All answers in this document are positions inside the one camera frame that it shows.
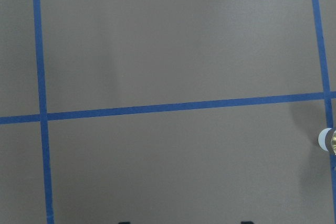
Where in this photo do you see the brown paper table mat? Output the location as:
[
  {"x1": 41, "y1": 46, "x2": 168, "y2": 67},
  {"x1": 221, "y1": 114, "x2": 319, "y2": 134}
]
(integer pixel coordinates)
[{"x1": 1, "y1": 0, "x2": 335, "y2": 223}]

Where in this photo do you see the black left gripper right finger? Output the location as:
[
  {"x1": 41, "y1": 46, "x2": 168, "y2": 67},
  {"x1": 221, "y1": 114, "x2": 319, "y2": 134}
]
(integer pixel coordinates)
[{"x1": 240, "y1": 220, "x2": 255, "y2": 224}]

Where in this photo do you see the white brass PPR valve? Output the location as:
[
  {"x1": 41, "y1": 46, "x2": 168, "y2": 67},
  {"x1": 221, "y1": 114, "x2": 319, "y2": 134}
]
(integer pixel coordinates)
[{"x1": 318, "y1": 128, "x2": 335, "y2": 155}]

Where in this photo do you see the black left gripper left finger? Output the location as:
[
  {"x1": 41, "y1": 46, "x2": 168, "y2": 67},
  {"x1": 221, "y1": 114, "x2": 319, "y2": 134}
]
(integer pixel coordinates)
[{"x1": 118, "y1": 221, "x2": 131, "y2": 224}]

